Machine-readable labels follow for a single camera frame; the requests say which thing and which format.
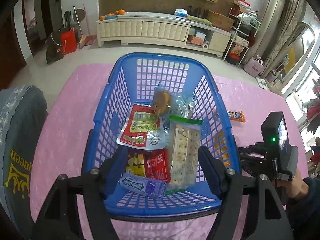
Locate orange cartoon snack bar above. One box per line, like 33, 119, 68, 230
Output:
227, 111, 246, 122

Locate green-edged cracker pack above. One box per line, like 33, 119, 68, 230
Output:
167, 115, 203, 193

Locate purple yellow chip bag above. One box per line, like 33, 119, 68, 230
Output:
125, 152, 146, 177

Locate purple chewing gum pack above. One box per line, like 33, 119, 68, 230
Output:
119, 173, 166, 199

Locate red noodle snack bag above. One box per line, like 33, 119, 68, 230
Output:
144, 148, 170, 183

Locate yellow orange snack pouch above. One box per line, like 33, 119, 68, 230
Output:
214, 132, 231, 168

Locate teal striped snack bag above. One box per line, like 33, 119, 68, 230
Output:
171, 92, 196, 119

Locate right hand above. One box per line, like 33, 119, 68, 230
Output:
274, 169, 309, 200

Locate white slippers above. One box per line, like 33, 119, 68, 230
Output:
256, 76, 268, 90

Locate pink shopping bag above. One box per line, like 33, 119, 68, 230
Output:
244, 55, 265, 77

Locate blue plastic basket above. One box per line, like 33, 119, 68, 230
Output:
84, 53, 241, 222

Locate pink quilted tablecloth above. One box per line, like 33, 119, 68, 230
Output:
28, 63, 309, 240

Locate white metal shelf rack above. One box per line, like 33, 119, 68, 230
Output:
223, 0, 261, 65

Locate patterned curtain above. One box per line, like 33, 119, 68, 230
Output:
261, 0, 306, 75

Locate cardboard box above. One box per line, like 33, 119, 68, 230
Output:
207, 10, 234, 32

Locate green folded towel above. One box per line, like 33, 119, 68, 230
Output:
186, 15, 213, 27

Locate silver standing air conditioner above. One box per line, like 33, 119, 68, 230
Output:
243, 0, 285, 64

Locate black bag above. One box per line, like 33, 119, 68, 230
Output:
46, 30, 63, 64

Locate blue tissue box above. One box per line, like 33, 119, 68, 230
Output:
174, 9, 188, 18

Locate cream tv cabinet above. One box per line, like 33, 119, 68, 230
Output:
96, 12, 231, 57

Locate oranges on blue plate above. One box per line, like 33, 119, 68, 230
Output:
100, 9, 126, 21

